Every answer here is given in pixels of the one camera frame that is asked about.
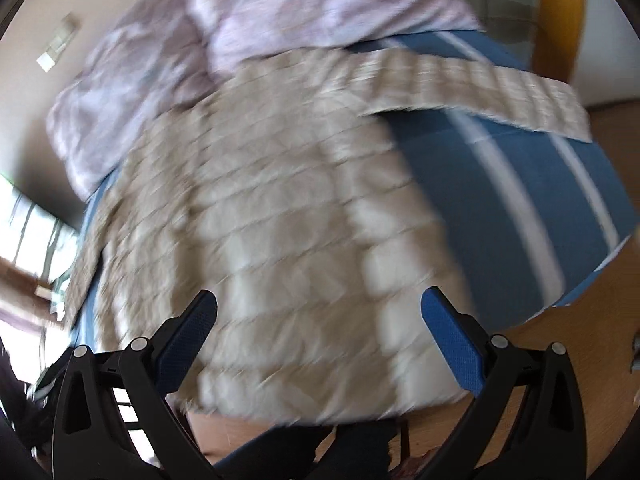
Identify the wooden door frame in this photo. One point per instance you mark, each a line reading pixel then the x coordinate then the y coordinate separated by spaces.
pixel 558 35

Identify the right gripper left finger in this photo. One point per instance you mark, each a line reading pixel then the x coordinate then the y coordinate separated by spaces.
pixel 113 421

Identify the white wall switch plate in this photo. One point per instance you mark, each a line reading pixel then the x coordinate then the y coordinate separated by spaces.
pixel 62 37

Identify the pink floral duvet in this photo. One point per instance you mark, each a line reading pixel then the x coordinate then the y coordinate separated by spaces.
pixel 167 53

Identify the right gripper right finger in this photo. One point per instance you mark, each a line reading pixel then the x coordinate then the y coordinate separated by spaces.
pixel 547 439

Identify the beige quilted down jacket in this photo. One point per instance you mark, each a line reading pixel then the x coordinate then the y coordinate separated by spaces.
pixel 285 195

